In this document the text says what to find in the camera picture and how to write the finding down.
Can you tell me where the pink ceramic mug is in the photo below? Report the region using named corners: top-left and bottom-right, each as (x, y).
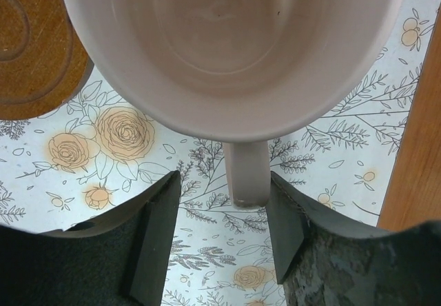
top-left (64, 0), bottom-right (402, 207)

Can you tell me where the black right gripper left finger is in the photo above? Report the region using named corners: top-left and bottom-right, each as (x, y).
top-left (1, 171), bottom-right (181, 305)

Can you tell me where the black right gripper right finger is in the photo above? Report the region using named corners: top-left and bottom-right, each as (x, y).
top-left (266, 174), bottom-right (440, 305)

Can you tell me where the floral patterned tablecloth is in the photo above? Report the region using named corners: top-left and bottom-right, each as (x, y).
top-left (1, 0), bottom-right (440, 305)

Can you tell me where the orange wooden divided organizer box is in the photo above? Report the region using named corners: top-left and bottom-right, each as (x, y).
top-left (377, 16), bottom-right (440, 231)

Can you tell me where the brown wooden coaster right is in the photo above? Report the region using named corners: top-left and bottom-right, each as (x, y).
top-left (1, 0), bottom-right (94, 121)

